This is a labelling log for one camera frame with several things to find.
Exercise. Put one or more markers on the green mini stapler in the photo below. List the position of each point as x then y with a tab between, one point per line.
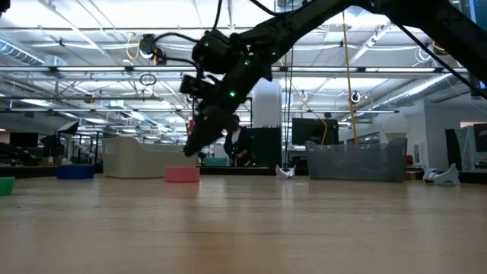
5	186

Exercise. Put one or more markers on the monitor with blue screen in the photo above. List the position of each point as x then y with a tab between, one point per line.
480	7

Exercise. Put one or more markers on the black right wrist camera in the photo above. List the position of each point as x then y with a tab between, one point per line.
196	86

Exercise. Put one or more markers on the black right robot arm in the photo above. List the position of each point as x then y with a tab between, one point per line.
456	30

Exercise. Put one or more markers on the pink tape roll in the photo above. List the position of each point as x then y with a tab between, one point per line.
182	174

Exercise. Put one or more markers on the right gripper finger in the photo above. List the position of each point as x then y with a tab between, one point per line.
207	133

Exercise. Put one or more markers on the black cabinet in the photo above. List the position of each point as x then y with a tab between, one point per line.
268	146

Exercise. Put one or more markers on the white staple remover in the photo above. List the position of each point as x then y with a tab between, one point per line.
443	177

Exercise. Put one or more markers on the grey translucent plastic bin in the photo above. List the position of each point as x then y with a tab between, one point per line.
354	163

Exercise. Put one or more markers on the white plastic bin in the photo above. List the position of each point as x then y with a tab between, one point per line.
144	161

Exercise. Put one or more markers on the black switched-off monitor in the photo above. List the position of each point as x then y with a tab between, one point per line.
314	129

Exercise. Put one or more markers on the black aluminium table frame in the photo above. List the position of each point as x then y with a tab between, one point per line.
38	170

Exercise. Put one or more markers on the blue tape roll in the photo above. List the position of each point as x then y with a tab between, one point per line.
75	171

